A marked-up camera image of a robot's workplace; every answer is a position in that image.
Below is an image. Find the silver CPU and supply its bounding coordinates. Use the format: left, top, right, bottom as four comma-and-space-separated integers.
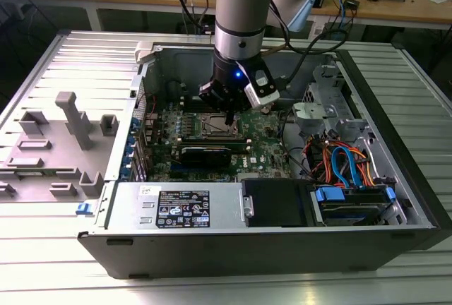
208, 116, 234, 135

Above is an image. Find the black open PC case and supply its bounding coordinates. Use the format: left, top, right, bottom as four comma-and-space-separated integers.
77, 38, 452, 281

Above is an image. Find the metal socket cover frame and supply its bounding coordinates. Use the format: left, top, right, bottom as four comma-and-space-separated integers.
203, 112, 242, 136

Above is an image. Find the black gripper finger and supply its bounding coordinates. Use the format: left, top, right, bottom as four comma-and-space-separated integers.
197, 81, 232, 126
228, 88, 252, 126

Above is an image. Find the blue cable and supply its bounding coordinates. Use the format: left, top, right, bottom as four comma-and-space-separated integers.
331, 0, 350, 41

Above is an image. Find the green motherboard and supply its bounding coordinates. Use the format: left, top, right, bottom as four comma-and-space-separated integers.
143, 96, 296, 183

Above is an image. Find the silver power supply unit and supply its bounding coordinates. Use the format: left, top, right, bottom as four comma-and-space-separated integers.
105, 181, 248, 230

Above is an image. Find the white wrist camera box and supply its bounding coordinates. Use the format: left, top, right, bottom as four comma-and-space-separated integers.
235, 59, 282, 109

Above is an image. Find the CPU socket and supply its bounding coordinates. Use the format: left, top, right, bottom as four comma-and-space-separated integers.
200, 111, 243, 140

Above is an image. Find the black camera cable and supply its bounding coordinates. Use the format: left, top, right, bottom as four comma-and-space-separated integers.
270, 0, 350, 89

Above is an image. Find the RAM stick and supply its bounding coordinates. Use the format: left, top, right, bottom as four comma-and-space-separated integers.
180, 140, 250, 154

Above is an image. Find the black graphics card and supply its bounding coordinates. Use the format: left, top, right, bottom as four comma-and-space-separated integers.
179, 145, 234, 169

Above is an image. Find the blue data wire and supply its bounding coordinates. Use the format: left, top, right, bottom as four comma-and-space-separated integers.
331, 145, 364, 189

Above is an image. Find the silver metal drive cage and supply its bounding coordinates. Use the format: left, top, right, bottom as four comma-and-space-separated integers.
291, 63, 410, 227

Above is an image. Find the black wire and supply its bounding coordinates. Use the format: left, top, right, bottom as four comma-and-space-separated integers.
280, 112, 311, 181

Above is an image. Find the orange power wire bundle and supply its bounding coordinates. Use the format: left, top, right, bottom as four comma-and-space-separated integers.
307, 135, 381, 188

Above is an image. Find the hard disk in blue carrier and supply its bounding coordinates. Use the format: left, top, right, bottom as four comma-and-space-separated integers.
310, 186, 396, 227

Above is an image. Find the grey parts rack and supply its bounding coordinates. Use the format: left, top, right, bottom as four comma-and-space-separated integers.
0, 91, 119, 203

